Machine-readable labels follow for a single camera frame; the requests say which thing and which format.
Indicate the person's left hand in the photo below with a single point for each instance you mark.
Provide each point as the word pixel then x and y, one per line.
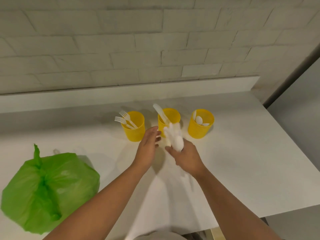
pixel 147 149

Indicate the person's right hand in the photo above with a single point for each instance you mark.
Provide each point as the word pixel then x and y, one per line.
pixel 188 158

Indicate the person's left fingers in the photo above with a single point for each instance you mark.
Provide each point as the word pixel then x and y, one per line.
pixel 155 136

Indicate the person's right thumb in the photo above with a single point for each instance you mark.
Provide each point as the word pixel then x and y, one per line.
pixel 171 151

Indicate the bundle of white plastic cutlery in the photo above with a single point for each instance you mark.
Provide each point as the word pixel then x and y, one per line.
pixel 175 137

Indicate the person's right forearm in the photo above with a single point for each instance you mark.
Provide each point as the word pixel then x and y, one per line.
pixel 232 209

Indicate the person's left forearm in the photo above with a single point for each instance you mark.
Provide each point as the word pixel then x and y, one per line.
pixel 100 204

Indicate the yellow perforated cup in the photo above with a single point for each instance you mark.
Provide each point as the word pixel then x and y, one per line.
pixel 172 116
pixel 133 128
pixel 200 131

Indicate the white plastic knife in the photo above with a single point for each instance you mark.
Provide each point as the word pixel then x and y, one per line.
pixel 160 112

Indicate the white plastic fork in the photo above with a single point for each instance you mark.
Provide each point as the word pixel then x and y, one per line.
pixel 127 117
pixel 125 121
pixel 121 120

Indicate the white plastic spoon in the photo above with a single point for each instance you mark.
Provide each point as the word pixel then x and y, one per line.
pixel 205 124
pixel 199 119
pixel 195 115

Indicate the person's grey shirt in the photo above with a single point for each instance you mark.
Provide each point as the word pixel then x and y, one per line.
pixel 160 236

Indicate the green plastic bag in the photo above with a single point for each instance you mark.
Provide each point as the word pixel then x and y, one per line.
pixel 50 189

